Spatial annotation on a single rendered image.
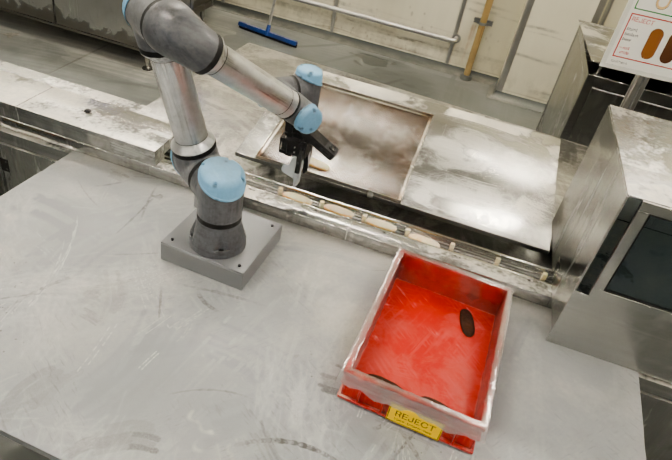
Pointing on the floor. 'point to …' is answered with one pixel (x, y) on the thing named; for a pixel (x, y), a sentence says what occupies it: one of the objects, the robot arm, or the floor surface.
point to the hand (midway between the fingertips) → (301, 177)
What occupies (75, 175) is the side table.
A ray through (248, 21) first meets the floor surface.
